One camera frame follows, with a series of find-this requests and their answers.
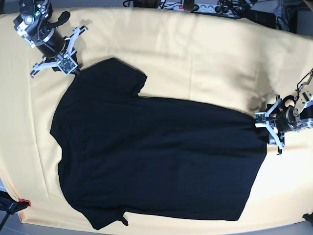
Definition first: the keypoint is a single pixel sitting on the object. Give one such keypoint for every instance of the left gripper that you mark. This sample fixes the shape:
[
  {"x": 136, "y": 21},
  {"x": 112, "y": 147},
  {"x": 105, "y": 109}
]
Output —
[{"x": 285, "y": 121}]

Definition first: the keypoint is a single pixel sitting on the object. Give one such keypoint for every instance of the black clamp corner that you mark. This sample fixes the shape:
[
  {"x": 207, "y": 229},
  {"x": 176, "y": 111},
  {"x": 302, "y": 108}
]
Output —
[{"x": 308, "y": 217}]

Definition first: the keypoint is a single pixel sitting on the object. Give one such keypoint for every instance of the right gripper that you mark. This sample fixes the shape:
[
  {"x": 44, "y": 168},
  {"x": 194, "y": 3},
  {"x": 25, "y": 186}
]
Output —
[{"x": 54, "y": 39}]

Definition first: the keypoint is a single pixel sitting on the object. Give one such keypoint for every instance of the black T-shirt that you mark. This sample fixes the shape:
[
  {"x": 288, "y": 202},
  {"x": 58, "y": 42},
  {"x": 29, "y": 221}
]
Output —
[{"x": 150, "y": 155}]

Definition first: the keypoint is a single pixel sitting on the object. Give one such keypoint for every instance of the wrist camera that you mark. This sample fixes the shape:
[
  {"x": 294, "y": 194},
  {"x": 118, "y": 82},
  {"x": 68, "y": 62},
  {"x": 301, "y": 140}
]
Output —
[
  {"x": 67, "y": 65},
  {"x": 260, "y": 120}
]

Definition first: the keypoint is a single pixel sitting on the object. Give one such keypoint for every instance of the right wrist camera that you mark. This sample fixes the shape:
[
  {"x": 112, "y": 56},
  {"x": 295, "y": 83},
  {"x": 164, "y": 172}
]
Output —
[{"x": 67, "y": 65}]

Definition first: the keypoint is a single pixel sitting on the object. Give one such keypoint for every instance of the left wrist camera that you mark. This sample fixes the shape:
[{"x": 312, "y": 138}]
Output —
[{"x": 260, "y": 120}]

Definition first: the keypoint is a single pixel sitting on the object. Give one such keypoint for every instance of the black red clamp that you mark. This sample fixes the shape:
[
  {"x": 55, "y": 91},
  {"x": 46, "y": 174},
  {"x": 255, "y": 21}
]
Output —
[{"x": 11, "y": 206}]

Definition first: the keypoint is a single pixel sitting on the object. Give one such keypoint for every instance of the white power strip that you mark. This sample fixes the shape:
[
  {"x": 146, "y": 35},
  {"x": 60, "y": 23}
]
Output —
[{"x": 209, "y": 9}]

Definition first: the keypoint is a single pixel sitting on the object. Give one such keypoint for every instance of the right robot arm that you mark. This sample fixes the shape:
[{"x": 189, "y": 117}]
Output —
[{"x": 33, "y": 25}]

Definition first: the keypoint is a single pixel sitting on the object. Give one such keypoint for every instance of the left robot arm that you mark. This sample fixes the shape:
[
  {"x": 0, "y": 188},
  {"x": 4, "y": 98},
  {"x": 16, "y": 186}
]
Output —
[{"x": 303, "y": 108}]

